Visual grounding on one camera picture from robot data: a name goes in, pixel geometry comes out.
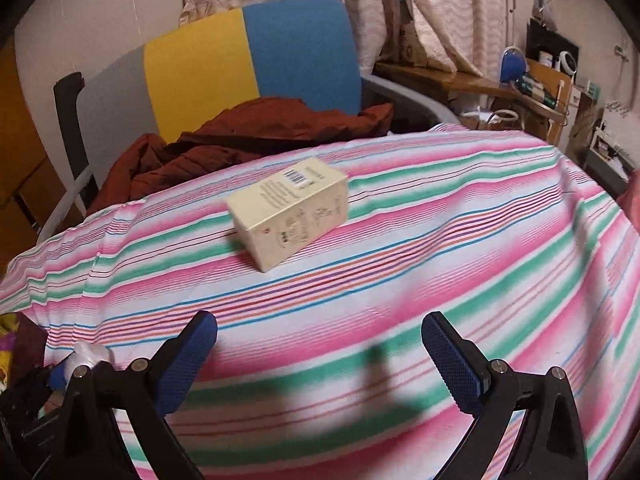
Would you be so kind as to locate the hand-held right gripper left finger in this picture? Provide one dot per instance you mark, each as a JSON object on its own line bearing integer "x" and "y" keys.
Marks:
{"x": 185, "y": 360}

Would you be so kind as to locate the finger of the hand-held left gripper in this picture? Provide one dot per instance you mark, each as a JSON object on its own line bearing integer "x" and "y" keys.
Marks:
{"x": 57, "y": 376}

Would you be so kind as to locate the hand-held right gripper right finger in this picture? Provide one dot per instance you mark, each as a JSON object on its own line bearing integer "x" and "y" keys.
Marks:
{"x": 450, "y": 360}

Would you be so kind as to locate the cream cardboard box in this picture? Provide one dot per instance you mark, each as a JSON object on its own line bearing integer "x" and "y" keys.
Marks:
{"x": 290, "y": 215}

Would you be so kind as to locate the striped tablecloth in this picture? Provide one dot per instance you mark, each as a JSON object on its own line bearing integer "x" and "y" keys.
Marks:
{"x": 450, "y": 240}

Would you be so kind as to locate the wooden wardrobe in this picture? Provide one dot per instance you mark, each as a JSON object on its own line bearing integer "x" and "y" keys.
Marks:
{"x": 20, "y": 160}

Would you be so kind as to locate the red-brown garment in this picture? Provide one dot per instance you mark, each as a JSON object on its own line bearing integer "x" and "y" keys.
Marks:
{"x": 250, "y": 130}

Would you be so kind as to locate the grey storage box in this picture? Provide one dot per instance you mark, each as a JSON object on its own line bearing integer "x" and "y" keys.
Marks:
{"x": 607, "y": 165}

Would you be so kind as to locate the wooden shelf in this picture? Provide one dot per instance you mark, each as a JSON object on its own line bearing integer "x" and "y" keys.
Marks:
{"x": 450, "y": 82}

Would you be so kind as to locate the brown cardboard box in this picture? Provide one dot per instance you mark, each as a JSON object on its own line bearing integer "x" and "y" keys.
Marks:
{"x": 547, "y": 82}

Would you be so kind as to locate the blue plastic item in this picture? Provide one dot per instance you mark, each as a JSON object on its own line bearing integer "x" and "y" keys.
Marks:
{"x": 512, "y": 67}

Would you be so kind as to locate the grey yellow blue chair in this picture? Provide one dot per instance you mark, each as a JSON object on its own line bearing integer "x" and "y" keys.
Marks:
{"x": 200, "y": 60}

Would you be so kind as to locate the black shelf unit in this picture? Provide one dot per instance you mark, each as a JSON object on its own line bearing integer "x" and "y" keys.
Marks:
{"x": 547, "y": 40}

